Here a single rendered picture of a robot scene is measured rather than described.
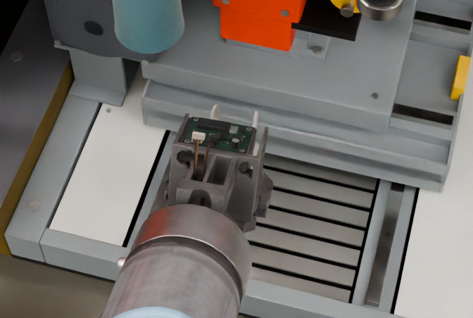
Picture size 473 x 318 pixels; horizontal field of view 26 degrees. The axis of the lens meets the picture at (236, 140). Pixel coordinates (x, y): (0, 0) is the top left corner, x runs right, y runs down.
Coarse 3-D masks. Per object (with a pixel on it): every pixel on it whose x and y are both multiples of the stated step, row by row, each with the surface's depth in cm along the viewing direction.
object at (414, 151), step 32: (448, 0) 178; (416, 32) 172; (448, 32) 172; (416, 64) 171; (448, 64) 171; (160, 96) 167; (192, 96) 167; (224, 96) 167; (416, 96) 167; (448, 96) 167; (160, 128) 170; (288, 128) 163; (320, 128) 163; (352, 128) 163; (416, 128) 161; (448, 128) 160; (320, 160) 165; (352, 160) 162; (384, 160) 160; (416, 160) 158; (448, 160) 157
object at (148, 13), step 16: (112, 0) 125; (128, 0) 121; (144, 0) 120; (160, 0) 121; (176, 0) 124; (128, 16) 124; (144, 16) 123; (160, 16) 124; (176, 16) 126; (128, 32) 126; (144, 32) 125; (160, 32) 126; (176, 32) 128; (128, 48) 129; (144, 48) 128; (160, 48) 128
